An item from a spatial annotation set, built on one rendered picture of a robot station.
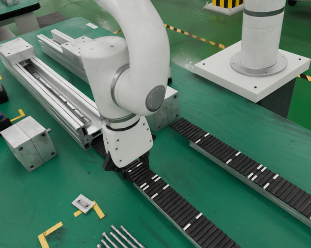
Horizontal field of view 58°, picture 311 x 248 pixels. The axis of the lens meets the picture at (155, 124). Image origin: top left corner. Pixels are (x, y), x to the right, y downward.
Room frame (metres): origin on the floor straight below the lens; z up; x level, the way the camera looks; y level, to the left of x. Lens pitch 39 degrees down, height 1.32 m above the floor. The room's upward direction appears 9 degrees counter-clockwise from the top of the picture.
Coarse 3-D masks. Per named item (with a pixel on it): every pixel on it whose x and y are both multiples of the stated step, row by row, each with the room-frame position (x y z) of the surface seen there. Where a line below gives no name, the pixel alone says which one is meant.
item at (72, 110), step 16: (16, 64) 1.07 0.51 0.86; (32, 64) 1.09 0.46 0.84; (32, 80) 0.91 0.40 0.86; (48, 80) 0.97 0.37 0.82; (64, 80) 0.87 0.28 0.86; (48, 96) 0.78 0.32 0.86; (64, 96) 0.83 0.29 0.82; (80, 96) 0.75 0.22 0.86; (48, 112) 0.81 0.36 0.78; (64, 112) 0.68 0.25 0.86; (80, 112) 0.70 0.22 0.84; (96, 112) 0.65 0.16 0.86; (64, 128) 0.70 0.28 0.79; (80, 128) 0.60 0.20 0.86; (96, 128) 0.63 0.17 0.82; (80, 144) 0.60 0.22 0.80
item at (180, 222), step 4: (192, 208) 0.33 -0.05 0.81; (188, 212) 0.32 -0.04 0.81; (192, 212) 0.32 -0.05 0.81; (196, 212) 0.32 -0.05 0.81; (184, 216) 0.31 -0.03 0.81; (188, 216) 0.31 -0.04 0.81; (192, 216) 0.31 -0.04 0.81; (176, 220) 0.31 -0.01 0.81; (180, 220) 0.31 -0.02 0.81; (184, 220) 0.31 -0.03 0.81; (188, 220) 0.30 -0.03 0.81; (180, 224) 0.30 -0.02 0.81; (184, 224) 0.30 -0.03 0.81
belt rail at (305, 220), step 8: (192, 144) 0.54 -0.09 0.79; (200, 152) 0.51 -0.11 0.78; (216, 160) 0.47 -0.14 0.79; (224, 168) 0.44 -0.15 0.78; (232, 168) 0.42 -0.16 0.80; (240, 176) 0.41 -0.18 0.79; (248, 184) 0.39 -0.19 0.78; (256, 184) 0.37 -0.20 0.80; (264, 192) 0.35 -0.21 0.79; (272, 200) 0.34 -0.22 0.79; (280, 200) 0.32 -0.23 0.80; (288, 208) 0.31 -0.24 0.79; (296, 216) 0.29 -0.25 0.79; (304, 216) 0.28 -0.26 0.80
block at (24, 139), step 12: (24, 120) 0.65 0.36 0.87; (0, 132) 0.61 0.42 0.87; (12, 132) 0.61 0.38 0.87; (24, 132) 0.60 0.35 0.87; (36, 132) 0.59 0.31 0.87; (48, 132) 0.64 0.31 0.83; (12, 144) 0.56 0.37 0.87; (24, 144) 0.56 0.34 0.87; (36, 144) 0.57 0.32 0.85; (48, 144) 0.59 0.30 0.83; (24, 156) 0.55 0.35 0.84; (36, 156) 0.56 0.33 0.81; (48, 156) 0.58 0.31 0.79
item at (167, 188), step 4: (164, 188) 0.39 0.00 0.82; (168, 188) 0.39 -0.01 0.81; (172, 188) 0.39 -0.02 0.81; (156, 192) 0.38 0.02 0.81; (160, 192) 0.38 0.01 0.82; (164, 192) 0.38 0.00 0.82; (168, 192) 0.38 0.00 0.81; (152, 196) 0.37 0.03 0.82; (156, 196) 0.37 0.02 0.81; (160, 196) 0.37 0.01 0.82; (156, 200) 0.36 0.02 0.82
